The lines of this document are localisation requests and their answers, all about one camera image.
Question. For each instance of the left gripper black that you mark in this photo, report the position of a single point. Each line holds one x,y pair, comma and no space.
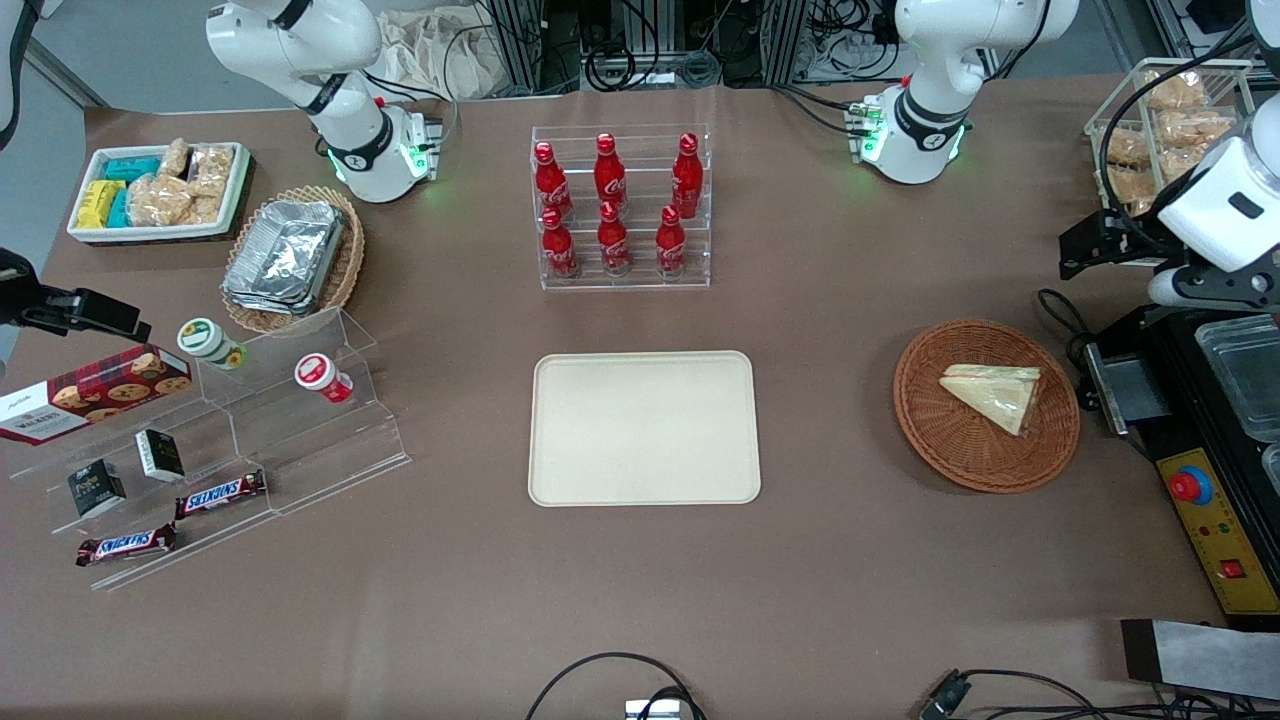
1128,241

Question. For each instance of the large clear plastic container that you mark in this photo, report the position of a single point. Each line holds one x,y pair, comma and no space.
1245,370

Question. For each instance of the grey metal bar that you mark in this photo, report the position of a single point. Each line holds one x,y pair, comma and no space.
65,75

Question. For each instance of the oval light wicker basket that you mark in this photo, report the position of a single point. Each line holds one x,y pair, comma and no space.
348,270

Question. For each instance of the clear acrylic bottle rack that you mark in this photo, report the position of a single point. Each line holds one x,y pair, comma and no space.
640,285

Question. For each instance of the clear acrylic step display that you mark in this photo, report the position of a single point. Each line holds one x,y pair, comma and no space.
320,450

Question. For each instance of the white rectangular bin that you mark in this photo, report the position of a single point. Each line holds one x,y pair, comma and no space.
238,190

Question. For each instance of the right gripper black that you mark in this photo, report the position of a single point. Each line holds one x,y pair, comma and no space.
22,302

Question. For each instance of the clear rice cracker bag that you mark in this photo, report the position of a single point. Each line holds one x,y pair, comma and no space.
158,200
213,168
205,210
175,158

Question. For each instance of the round brown wicker basket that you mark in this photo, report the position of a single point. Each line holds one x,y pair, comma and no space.
950,440

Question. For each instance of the small clear plastic container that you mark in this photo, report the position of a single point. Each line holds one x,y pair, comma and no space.
1272,468

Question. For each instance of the red emergency stop button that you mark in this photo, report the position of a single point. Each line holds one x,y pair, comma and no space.
1190,487

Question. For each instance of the brown Snickers bar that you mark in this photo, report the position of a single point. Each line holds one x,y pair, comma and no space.
125,545
220,495

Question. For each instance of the aluminium frame post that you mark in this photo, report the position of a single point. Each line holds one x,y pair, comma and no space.
520,45
785,40

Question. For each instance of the clear bag of pastries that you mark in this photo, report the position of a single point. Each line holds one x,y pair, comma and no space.
1175,92
1125,148
1125,188
1195,128

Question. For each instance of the yellow snack packet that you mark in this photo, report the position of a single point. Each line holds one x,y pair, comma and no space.
97,203

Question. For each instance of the teal snack packet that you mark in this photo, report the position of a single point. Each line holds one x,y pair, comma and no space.
130,168
119,210

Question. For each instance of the grey strip with black end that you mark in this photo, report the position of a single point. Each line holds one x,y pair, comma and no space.
1210,660

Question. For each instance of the red lid yoghurt cup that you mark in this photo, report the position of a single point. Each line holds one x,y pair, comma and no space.
320,375

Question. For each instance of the beige plastic tray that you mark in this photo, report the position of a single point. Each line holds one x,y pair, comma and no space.
645,430

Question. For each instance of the red cola bottle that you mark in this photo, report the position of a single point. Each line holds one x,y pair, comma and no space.
670,250
687,180
551,180
559,250
613,245
609,175

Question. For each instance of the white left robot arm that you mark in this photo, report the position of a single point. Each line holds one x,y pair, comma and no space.
930,120

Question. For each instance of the aluminium foil container stack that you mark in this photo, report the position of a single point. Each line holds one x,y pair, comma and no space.
285,255

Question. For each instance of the beige cloth bag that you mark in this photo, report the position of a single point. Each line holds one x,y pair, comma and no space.
440,55

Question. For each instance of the triangle sandwich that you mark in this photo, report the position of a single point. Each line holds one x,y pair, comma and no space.
1000,395

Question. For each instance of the black box with white side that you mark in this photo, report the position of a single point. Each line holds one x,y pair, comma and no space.
160,455

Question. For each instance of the green lid yoghurt cup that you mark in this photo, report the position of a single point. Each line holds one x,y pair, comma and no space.
205,340

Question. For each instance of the silver connector block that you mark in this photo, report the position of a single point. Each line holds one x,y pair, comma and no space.
652,711

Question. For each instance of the red tartan cookie box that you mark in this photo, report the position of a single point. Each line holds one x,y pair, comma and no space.
90,395

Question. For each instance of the black machine with yellow panel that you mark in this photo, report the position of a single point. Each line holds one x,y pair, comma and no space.
1210,560

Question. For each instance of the small black gold-print box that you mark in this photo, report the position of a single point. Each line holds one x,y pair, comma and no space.
95,490

